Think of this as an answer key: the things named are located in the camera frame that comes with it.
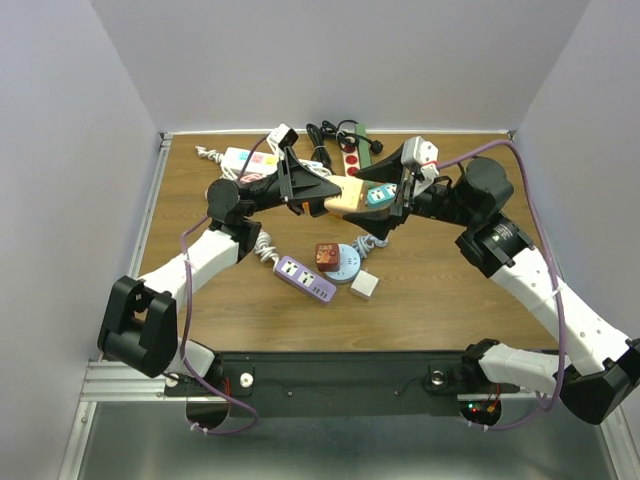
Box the light blue round socket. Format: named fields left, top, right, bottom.
left=324, top=244, right=361, bottom=284

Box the white power cable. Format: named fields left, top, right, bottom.
left=253, top=231, right=279, bottom=266

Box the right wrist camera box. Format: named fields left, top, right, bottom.
left=400, top=136, right=439, bottom=182

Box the purple power strip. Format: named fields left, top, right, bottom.
left=275, top=256, right=337, bottom=304

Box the dark red cube socket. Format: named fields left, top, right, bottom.
left=315, top=242, right=340, bottom=272

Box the peach cube socket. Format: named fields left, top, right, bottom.
left=324, top=175, right=367, bottom=215

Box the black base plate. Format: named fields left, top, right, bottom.
left=163, top=351, right=501, bottom=419

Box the teal power strip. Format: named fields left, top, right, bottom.
left=366, top=183, right=397, bottom=209

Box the cream red-outlet power strip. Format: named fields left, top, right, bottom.
left=338, top=131, right=361, bottom=177

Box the white cube adapter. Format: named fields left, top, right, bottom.
left=350, top=270, right=379, bottom=300

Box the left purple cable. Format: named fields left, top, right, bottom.
left=179, top=131, right=281, bottom=436

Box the light blue socket cable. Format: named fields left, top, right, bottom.
left=351, top=233, right=389, bottom=259

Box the green power strip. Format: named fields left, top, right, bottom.
left=354, top=123, right=372, bottom=169

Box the black power cable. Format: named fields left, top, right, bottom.
left=304, top=118, right=386, bottom=162

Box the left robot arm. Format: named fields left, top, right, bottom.
left=97, top=147, right=341, bottom=394

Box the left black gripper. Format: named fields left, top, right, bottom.
left=243, top=147, right=350, bottom=218

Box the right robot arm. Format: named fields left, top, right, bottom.
left=344, top=137, right=639, bottom=425

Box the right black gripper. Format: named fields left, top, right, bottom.
left=342, top=141, right=478, bottom=238

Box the white multicolour power strip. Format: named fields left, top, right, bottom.
left=222, top=146, right=279, bottom=176

